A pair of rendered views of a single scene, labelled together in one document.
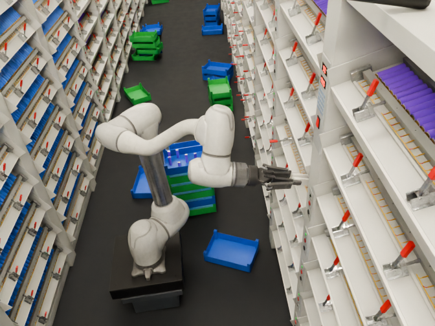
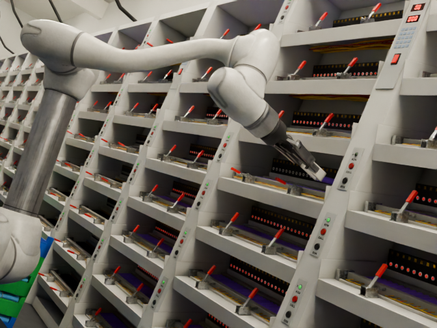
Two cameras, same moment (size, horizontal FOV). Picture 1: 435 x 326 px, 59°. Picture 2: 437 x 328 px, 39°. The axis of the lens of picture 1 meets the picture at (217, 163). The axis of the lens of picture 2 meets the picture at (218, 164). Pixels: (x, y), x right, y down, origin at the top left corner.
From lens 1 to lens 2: 1.51 m
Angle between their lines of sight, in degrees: 52
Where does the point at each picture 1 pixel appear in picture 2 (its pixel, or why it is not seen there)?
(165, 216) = (22, 229)
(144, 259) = not seen: outside the picture
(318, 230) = (357, 201)
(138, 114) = not seen: hidden behind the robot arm
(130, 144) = (102, 45)
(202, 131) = (250, 41)
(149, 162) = (56, 123)
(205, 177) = (242, 86)
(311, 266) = (326, 271)
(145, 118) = not seen: hidden behind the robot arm
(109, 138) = (64, 28)
